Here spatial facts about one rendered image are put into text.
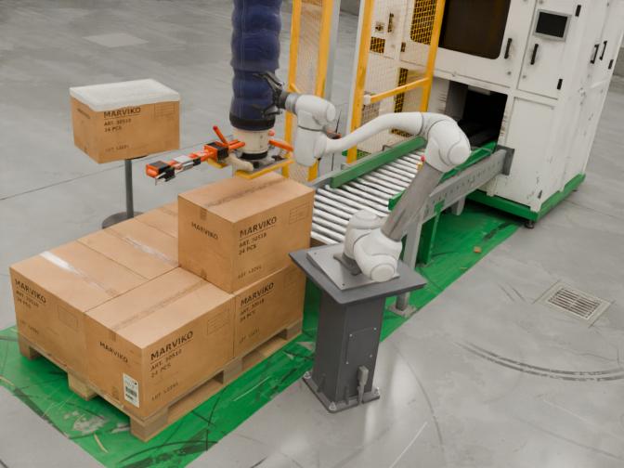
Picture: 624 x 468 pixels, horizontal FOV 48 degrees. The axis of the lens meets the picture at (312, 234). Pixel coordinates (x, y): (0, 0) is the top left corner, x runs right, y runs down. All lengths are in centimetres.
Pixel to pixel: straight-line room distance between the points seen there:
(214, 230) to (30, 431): 127
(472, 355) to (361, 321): 102
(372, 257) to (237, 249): 71
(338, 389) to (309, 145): 136
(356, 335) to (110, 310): 118
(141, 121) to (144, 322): 188
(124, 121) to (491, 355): 273
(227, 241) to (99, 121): 164
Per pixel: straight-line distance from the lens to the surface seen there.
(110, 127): 475
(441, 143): 290
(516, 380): 418
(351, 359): 357
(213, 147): 335
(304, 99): 288
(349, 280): 326
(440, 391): 395
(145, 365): 323
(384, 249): 306
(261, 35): 327
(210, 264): 354
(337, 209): 445
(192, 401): 367
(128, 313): 338
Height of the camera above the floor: 244
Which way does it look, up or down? 27 degrees down
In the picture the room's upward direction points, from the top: 5 degrees clockwise
